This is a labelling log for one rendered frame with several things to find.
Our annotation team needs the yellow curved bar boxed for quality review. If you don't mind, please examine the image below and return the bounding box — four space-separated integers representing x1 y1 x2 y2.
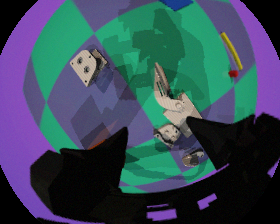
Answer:
220 32 242 69

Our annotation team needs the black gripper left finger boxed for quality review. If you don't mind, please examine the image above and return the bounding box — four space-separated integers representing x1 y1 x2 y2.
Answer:
59 127 129 190

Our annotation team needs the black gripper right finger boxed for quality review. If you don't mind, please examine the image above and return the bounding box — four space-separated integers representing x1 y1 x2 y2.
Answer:
185 115 254 171

